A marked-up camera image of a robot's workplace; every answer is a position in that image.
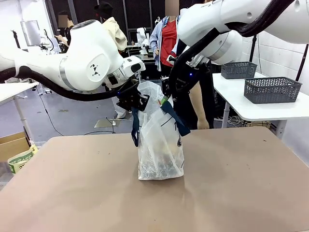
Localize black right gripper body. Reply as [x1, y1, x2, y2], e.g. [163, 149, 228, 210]
[169, 68, 201, 100]

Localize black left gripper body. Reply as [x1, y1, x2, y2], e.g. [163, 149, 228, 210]
[116, 81, 142, 111]

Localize white shopping bag navy handles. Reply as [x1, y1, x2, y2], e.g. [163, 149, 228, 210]
[131, 81, 191, 181]

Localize large grey plastic basket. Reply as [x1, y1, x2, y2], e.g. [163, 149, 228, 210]
[243, 76, 303, 104]

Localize person right forearm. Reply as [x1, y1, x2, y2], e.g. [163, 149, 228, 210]
[189, 82, 210, 121]

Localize metal floor plate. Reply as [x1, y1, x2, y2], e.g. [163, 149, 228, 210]
[94, 117, 132, 129]

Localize person in red top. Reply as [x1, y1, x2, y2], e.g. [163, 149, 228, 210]
[149, 15, 184, 72]

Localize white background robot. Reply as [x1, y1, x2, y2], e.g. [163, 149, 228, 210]
[136, 27, 151, 54]

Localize small grey plastic basket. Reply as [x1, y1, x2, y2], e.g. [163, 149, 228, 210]
[221, 61, 258, 80]

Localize person in beige hoodie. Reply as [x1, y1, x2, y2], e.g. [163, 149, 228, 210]
[94, 1, 128, 52]

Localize upright black stand pole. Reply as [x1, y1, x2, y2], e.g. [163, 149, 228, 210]
[249, 35, 257, 63]

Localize clear storage bin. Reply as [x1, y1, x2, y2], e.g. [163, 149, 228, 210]
[40, 82, 62, 95]

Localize white side table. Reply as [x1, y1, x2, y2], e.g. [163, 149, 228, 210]
[212, 72, 309, 140]

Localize wooden crate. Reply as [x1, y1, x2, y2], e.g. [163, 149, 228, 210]
[250, 120, 272, 128]

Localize bystander in black shirt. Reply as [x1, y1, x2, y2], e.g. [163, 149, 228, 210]
[55, 11, 73, 53]

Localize grey monitor screen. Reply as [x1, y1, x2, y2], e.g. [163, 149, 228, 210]
[20, 20, 41, 46]

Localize green and white carton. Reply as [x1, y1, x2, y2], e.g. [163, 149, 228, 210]
[7, 144, 39, 174]

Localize brown cardboard box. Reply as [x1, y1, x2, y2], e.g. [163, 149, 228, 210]
[0, 131, 32, 162]

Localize slanted black stand pole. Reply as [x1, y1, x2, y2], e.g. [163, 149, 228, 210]
[295, 43, 309, 82]

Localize black tripod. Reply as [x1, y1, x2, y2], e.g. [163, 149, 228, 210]
[11, 30, 21, 50]

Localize black left arm cable bundle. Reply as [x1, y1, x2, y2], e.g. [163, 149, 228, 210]
[0, 65, 126, 102]

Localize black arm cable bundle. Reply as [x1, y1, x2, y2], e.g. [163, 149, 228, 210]
[168, 0, 296, 97]
[0, 65, 126, 102]

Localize white cable bundle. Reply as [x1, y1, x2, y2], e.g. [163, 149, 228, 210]
[226, 115, 247, 126]

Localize black floor cable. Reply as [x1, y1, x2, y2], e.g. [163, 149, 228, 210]
[37, 90, 65, 137]

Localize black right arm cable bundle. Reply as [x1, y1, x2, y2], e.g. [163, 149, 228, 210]
[168, 0, 296, 97]

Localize white desk with pedestal leg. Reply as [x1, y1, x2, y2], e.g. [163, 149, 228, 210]
[0, 82, 41, 145]

